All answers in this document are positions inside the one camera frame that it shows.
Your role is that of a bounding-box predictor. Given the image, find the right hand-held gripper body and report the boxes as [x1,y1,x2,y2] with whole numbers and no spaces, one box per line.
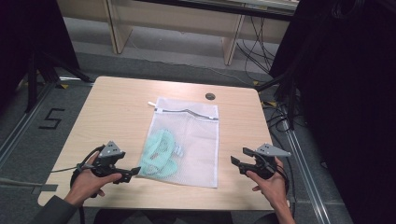
[246,143,292,180]

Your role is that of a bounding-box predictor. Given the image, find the white mesh laundry bag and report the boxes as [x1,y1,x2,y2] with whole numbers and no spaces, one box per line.
[135,96,220,189]

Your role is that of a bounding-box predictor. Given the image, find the grey tape strip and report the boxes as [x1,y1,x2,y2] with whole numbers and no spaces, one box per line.
[31,184,59,196]

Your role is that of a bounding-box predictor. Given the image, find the black metal stand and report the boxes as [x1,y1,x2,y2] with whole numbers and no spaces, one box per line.
[255,69,302,132]

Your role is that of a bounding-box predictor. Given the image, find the mint green underwear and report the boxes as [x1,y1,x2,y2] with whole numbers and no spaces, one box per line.
[137,128,185,180]

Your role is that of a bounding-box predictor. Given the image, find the light wooden desk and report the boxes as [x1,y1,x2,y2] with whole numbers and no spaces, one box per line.
[56,0,301,66]

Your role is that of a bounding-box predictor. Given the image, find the person's left hand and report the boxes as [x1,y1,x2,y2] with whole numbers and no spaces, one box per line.
[64,152,123,208]

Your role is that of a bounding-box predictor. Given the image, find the black tripod stand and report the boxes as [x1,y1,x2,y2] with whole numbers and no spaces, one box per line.
[23,49,94,114]

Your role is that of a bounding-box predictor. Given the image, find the thin white floor cable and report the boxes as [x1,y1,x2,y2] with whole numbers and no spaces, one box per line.
[126,29,251,88]

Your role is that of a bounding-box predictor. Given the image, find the black curtain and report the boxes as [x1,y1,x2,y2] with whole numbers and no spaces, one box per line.
[0,0,81,108]
[268,0,396,224]

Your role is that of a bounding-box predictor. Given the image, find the aluminium floor rail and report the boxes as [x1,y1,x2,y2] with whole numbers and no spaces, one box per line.
[280,120,332,224]
[0,81,59,167]

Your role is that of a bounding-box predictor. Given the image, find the person's right hand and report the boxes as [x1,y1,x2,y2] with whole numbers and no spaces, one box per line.
[245,157,290,210]

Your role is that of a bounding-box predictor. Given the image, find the bundle of black cables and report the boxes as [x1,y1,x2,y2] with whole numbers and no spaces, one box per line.
[235,15,279,82]

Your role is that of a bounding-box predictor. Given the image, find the black floor cables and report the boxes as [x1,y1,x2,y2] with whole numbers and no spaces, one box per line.
[261,101,297,200]

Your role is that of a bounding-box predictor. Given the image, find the left hand-held gripper cable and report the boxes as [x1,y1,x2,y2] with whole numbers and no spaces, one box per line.
[50,145,106,224]

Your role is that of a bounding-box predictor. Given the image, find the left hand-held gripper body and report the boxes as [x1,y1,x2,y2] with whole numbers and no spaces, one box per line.
[92,141,127,179]

